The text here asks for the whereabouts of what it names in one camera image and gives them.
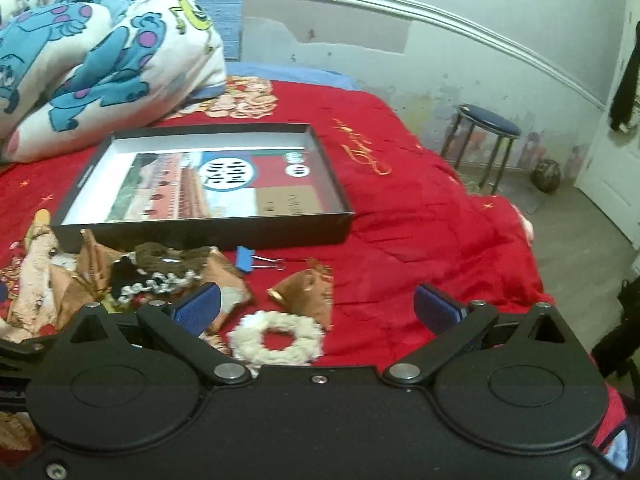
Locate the dark ball on floor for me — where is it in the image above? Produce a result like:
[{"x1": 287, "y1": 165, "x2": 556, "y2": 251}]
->
[{"x1": 530, "y1": 158, "x2": 563, "y2": 194}]

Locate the brown triangular snack packet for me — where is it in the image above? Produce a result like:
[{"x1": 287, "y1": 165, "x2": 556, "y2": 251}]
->
[
  {"x1": 49, "y1": 229, "x2": 124, "y2": 330},
  {"x1": 201, "y1": 246, "x2": 255, "y2": 334},
  {"x1": 267, "y1": 259, "x2": 334, "y2": 332}
]

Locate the black hanging cloth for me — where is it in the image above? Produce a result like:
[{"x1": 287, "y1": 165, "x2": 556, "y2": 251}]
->
[{"x1": 608, "y1": 22, "x2": 640, "y2": 131}]

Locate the blue bed sheet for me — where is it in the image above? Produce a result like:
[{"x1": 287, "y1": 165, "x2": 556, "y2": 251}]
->
[{"x1": 227, "y1": 62, "x2": 362, "y2": 91}]

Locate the black shallow box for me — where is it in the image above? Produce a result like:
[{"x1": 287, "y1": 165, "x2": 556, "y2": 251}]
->
[{"x1": 51, "y1": 122, "x2": 354, "y2": 252}]

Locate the black white-trim scrunchie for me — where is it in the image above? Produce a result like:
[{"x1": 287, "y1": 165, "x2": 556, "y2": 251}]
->
[{"x1": 108, "y1": 256, "x2": 201, "y2": 306}]

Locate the white door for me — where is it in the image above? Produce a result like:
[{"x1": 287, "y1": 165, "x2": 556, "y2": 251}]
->
[{"x1": 574, "y1": 0, "x2": 640, "y2": 252}]

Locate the Monsters Inc white quilt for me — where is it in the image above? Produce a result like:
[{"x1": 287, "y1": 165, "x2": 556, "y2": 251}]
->
[{"x1": 1, "y1": 0, "x2": 227, "y2": 164}]

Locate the blue round stool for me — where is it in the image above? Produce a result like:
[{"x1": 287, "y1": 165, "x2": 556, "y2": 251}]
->
[{"x1": 440, "y1": 104, "x2": 522, "y2": 195}]

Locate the dark blue binder clip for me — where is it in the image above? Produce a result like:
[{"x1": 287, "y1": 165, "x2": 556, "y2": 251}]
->
[{"x1": 234, "y1": 246, "x2": 286, "y2": 273}]

